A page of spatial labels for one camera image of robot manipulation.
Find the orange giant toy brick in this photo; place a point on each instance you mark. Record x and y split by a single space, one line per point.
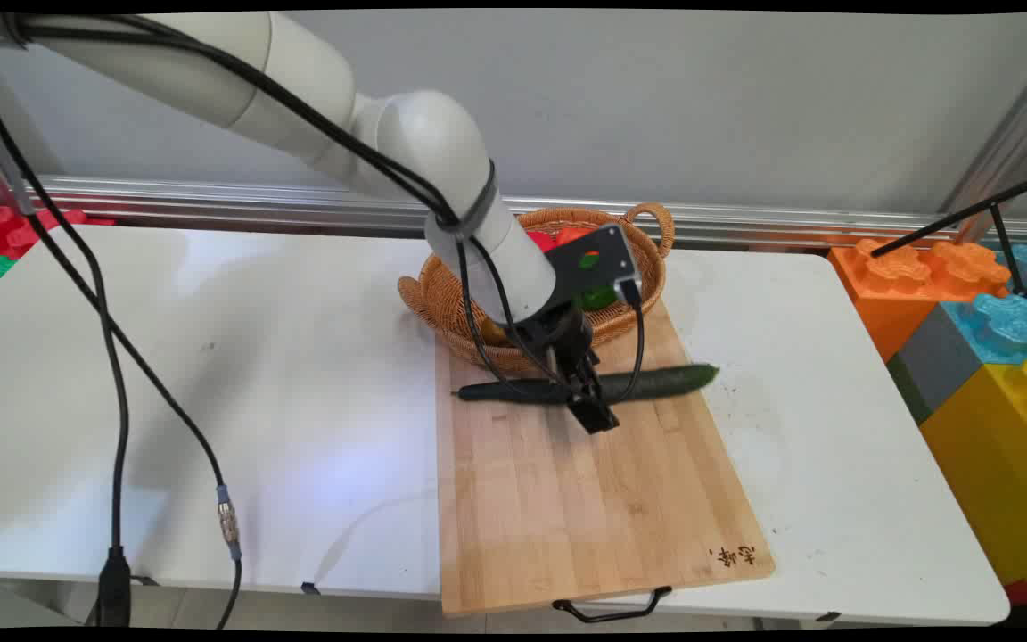
897 285

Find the orange fruit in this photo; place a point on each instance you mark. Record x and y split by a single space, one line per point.
494 333

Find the yellow giant toy brick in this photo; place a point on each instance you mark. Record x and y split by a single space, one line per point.
995 473

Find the black tripod rods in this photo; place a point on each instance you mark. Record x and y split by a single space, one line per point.
999 223

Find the bamboo cutting board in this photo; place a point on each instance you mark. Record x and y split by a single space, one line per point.
585 508

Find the red giant toy brick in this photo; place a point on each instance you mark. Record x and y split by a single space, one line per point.
5 232

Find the grey giant toy brick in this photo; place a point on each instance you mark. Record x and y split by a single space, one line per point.
937 361

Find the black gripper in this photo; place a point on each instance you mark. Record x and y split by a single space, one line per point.
558 332

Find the woven wicker basket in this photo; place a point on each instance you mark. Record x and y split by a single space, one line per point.
447 299

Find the slanted aluminium frame post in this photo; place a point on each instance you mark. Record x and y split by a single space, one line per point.
1013 134

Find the blue giant toy brick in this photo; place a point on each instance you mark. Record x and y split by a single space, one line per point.
1013 325

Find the red bell pepper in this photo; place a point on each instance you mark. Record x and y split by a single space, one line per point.
558 237

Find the green bell pepper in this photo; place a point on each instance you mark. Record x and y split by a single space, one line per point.
599 297

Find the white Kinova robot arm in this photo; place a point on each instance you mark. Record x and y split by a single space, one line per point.
406 134

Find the aluminium frame rail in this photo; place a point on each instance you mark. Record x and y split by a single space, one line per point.
237 203

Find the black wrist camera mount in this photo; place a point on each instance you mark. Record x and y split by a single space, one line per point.
592 259

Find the long dark green cucumber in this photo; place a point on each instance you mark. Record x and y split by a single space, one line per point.
665 382

